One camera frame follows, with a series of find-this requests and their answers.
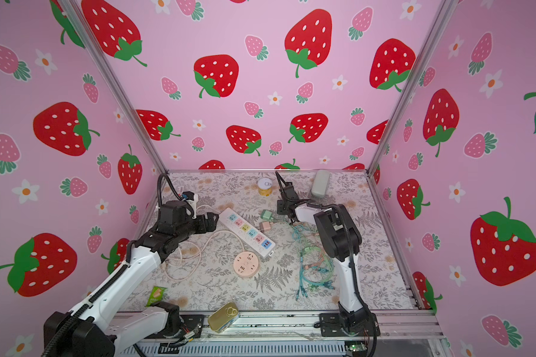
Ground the light green charger plug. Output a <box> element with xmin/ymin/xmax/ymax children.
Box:
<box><xmin>261</xmin><ymin>210</ymin><xmax>273</xmax><ymax>222</ymax></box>

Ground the teal charging cable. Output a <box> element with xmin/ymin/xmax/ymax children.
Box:
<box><xmin>289</xmin><ymin>222</ymin><xmax>336</xmax><ymax>300</ymax></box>

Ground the light green charging cable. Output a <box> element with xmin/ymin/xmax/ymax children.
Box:
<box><xmin>294</xmin><ymin>222</ymin><xmax>336</xmax><ymax>286</ymax></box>

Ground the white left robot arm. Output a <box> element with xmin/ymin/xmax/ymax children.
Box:
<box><xmin>43</xmin><ymin>201</ymin><xmax>219</xmax><ymax>356</ymax></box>

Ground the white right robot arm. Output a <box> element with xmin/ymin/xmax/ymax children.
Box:
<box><xmin>275</xmin><ymin>173</ymin><xmax>380</xmax><ymax>339</ymax></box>

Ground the pink charger plug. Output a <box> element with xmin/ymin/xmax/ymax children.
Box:
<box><xmin>259</xmin><ymin>221</ymin><xmax>272</xmax><ymax>233</ymax></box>

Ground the yellow labelled food can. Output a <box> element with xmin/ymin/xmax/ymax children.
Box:
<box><xmin>257</xmin><ymin>178</ymin><xmax>273</xmax><ymax>196</ymax></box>

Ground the pale green glasses case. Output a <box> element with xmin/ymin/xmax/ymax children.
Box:
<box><xmin>311</xmin><ymin>170</ymin><xmax>331</xmax><ymax>199</ymax></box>

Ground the white multicolour power strip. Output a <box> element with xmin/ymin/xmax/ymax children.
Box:
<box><xmin>219</xmin><ymin>208</ymin><xmax>275</xmax><ymax>258</ymax></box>

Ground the round pink power socket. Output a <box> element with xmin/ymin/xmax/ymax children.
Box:
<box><xmin>233</xmin><ymin>251</ymin><xmax>261</xmax><ymax>279</ymax></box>

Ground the green snack packet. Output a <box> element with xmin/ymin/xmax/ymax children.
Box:
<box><xmin>146</xmin><ymin>286</ymin><xmax>167</xmax><ymax>306</ymax></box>

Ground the gold sardine tin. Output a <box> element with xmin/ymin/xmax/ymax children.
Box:
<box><xmin>208</xmin><ymin>302</ymin><xmax>240</xmax><ymax>333</ymax></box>

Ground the beige power strip cord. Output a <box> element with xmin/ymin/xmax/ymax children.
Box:
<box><xmin>160</xmin><ymin>229</ymin><xmax>247</xmax><ymax>282</ymax></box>

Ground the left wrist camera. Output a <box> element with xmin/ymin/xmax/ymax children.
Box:
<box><xmin>181</xmin><ymin>191</ymin><xmax>199</xmax><ymax>210</ymax></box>

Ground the silver aluminium corner post right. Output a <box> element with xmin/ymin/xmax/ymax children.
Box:
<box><xmin>367</xmin><ymin>0</ymin><xmax>458</xmax><ymax>178</ymax></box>

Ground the silver aluminium corner post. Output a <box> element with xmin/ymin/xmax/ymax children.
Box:
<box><xmin>367</xmin><ymin>0</ymin><xmax>458</xmax><ymax>178</ymax></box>
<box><xmin>60</xmin><ymin>0</ymin><xmax>168</xmax><ymax>173</ymax></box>

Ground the silver aluminium corner post left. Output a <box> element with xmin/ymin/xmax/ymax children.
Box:
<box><xmin>60</xmin><ymin>0</ymin><xmax>168</xmax><ymax>173</ymax></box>

